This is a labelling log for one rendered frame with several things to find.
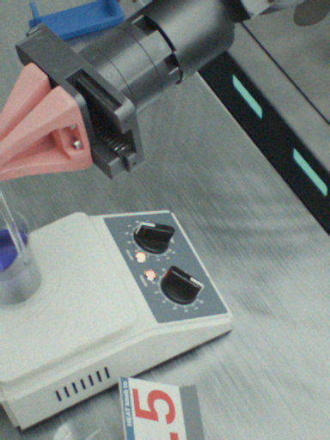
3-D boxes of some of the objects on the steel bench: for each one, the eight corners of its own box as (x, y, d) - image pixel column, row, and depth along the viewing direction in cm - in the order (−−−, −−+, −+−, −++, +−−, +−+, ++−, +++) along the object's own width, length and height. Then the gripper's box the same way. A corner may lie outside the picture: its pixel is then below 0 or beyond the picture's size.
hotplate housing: (173, 223, 90) (165, 173, 83) (237, 334, 83) (234, 289, 76) (-53, 322, 86) (-81, 278, 80) (-7, 452, 79) (-32, 412, 73)
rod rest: (117, 2, 107) (112, -25, 104) (125, 22, 105) (121, -3, 102) (29, 27, 106) (21, 1, 103) (37, 48, 104) (29, 23, 101)
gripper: (206, 122, 68) (31, 251, 63) (118, 45, 73) (-54, 161, 68) (200, 55, 62) (6, 192, 58) (103, -26, 67) (-88, 96, 62)
